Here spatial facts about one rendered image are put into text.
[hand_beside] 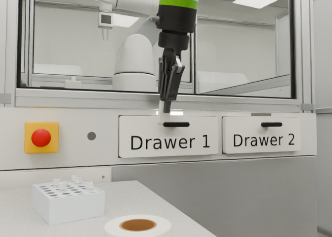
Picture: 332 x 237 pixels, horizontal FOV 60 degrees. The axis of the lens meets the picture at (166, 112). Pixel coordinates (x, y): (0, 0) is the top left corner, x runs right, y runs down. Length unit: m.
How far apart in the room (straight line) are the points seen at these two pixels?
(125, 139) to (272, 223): 0.56
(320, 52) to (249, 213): 2.06
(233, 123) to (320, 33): 2.07
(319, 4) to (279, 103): 2.01
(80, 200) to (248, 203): 0.62
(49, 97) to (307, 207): 0.89
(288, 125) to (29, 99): 0.77
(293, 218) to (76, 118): 0.76
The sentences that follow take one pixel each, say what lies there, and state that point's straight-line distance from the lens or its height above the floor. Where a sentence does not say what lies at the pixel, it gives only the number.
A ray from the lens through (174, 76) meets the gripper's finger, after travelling 0.69.
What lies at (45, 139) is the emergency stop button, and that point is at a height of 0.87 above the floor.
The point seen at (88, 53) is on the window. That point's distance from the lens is 0.80.
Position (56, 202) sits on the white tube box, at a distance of 0.46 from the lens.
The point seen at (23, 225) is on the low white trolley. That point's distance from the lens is 0.49.
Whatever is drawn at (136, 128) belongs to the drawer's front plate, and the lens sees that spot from 0.76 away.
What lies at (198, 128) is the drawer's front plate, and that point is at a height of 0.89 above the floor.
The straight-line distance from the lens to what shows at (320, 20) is 2.90.
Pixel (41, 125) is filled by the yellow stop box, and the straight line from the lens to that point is 0.71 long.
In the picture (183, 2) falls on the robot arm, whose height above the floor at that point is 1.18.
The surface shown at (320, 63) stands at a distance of 2.82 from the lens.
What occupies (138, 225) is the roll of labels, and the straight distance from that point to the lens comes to 0.34.
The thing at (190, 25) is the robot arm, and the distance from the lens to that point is 0.70.
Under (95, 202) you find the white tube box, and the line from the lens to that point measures 0.48.
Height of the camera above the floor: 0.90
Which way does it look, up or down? 2 degrees up
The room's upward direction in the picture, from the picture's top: straight up
